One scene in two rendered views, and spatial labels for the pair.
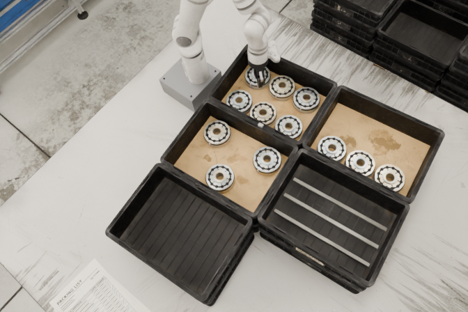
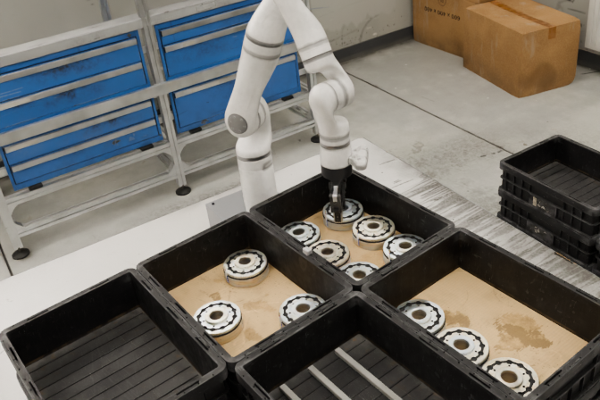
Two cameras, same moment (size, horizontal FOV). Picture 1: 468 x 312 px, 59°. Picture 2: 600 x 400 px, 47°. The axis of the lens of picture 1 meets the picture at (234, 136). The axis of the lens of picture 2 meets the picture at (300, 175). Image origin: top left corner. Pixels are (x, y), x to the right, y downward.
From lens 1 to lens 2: 73 cm
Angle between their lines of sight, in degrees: 33
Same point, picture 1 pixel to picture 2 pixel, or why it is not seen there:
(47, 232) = not seen: outside the picture
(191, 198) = (161, 342)
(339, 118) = (453, 287)
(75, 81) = not seen: hidden behind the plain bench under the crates
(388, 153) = (525, 351)
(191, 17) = (249, 79)
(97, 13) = (203, 192)
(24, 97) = not seen: hidden behind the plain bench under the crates
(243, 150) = (275, 298)
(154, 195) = (110, 326)
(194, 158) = (196, 293)
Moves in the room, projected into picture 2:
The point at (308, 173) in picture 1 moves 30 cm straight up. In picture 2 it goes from (367, 350) to (358, 226)
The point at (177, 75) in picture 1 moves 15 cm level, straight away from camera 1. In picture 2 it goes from (234, 204) to (238, 176)
